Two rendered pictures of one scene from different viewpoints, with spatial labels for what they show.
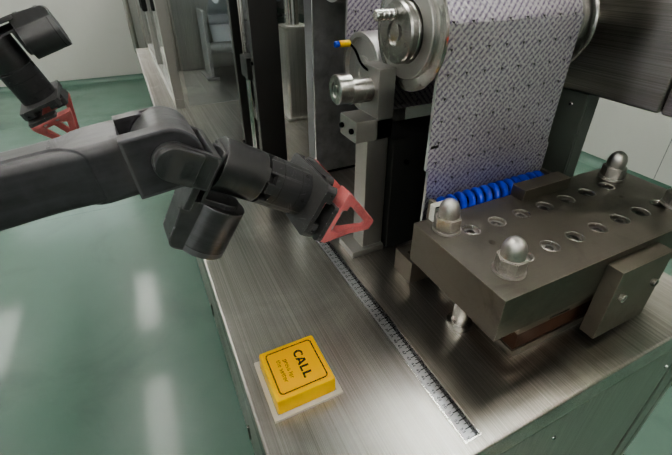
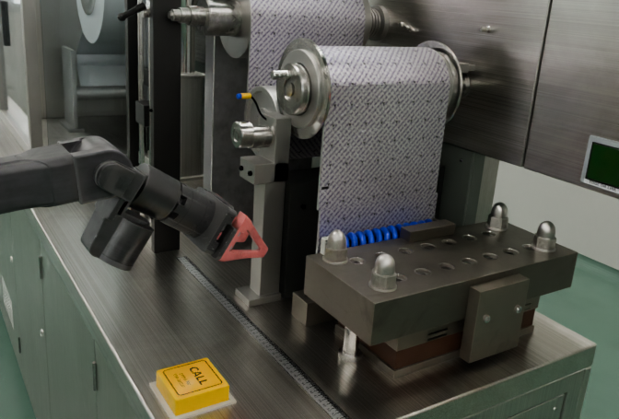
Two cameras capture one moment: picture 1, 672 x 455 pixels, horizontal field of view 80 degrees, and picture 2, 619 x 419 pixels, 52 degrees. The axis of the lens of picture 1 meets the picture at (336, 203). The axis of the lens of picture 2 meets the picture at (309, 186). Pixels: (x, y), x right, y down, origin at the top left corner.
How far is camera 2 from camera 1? 39 cm
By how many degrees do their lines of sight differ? 15
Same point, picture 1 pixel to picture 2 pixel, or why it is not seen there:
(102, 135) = (58, 152)
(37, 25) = not seen: outside the picture
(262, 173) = (174, 194)
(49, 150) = (19, 160)
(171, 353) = not seen: outside the picture
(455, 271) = (339, 291)
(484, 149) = (373, 194)
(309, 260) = (203, 308)
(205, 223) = (122, 234)
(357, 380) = (250, 394)
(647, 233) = (508, 265)
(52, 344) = not seen: outside the picture
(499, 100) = (382, 150)
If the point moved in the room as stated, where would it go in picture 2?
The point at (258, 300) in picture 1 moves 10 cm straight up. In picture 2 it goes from (150, 339) to (149, 275)
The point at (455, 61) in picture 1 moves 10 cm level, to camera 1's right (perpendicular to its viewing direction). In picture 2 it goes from (339, 114) to (406, 117)
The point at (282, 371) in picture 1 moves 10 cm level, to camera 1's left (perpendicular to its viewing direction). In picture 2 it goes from (180, 380) to (95, 381)
